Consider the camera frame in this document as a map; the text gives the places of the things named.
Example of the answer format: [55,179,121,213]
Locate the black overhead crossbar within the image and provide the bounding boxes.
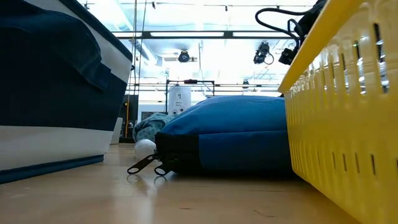
[111,30,300,40]

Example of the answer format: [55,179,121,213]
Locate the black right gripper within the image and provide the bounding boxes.
[278,46,300,66]

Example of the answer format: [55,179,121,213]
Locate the navy white fabric bin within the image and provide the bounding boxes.
[0,0,134,185]

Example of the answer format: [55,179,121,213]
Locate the round black overhead camera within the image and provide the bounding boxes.
[177,50,191,63]

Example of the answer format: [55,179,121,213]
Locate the blue zip pouch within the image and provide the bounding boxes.
[126,95,293,177]

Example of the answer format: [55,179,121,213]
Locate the white plastic bin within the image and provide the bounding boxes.
[109,117,124,146]

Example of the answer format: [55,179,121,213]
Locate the white pillar with sign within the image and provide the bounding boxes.
[167,86,192,116]

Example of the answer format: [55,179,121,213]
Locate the black overhead device with cable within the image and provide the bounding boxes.
[252,42,275,65]

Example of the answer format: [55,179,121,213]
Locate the white ball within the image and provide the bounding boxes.
[134,138,157,161]

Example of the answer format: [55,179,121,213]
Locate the black cabinet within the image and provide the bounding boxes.
[119,94,139,144]

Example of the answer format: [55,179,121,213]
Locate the blue patterned hospital gown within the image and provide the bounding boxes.
[132,112,178,143]

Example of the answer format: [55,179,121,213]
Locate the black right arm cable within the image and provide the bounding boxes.
[254,7,304,50]

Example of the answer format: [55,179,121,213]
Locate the black metal frame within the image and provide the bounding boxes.
[164,79,216,115]

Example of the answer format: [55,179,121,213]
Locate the yellow slotted plastic basket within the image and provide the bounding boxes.
[277,0,398,224]

